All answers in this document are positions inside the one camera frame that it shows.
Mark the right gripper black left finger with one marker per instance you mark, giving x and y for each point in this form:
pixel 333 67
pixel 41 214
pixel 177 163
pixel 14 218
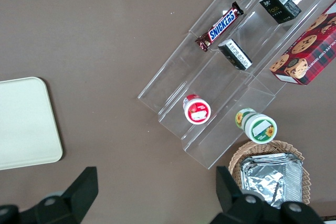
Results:
pixel 78 195

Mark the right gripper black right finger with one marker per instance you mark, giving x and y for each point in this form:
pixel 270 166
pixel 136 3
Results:
pixel 231 203

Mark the small light wicker basket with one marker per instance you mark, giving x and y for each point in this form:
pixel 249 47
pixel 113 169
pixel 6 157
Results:
pixel 236 161

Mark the cream plastic tray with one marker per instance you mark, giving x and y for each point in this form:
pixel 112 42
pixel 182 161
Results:
pixel 26 121

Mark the green-lidded sunflower jar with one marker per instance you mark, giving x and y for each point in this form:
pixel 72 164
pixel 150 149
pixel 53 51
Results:
pixel 260 129

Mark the red-lidded white jar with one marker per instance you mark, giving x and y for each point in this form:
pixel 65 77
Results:
pixel 197 112

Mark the clear acrylic stepped shelf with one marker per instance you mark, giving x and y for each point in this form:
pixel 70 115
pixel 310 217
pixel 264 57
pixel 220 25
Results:
pixel 183 77

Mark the small black carton box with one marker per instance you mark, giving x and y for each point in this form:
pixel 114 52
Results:
pixel 278 6
pixel 236 56

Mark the red tartan cookie box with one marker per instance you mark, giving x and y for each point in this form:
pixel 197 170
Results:
pixel 309 51

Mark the Snickers chocolate bar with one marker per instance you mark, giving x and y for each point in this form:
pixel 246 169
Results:
pixel 219 28

